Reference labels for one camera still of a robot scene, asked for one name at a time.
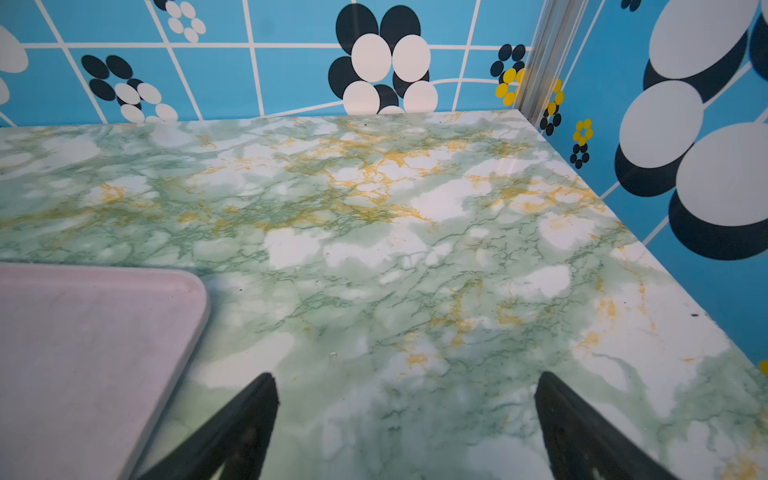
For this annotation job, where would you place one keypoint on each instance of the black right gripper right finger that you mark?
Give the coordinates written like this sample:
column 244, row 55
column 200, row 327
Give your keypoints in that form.
column 581, row 443

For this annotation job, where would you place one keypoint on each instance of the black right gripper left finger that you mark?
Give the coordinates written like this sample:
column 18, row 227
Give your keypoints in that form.
column 233, row 443

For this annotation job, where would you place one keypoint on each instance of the lilac plastic tray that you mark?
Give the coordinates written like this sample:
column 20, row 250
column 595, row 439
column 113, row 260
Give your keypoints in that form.
column 89, row 358

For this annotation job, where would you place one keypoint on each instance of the aluminium corner post right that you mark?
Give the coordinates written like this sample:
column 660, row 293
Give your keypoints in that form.
column 554, row 35

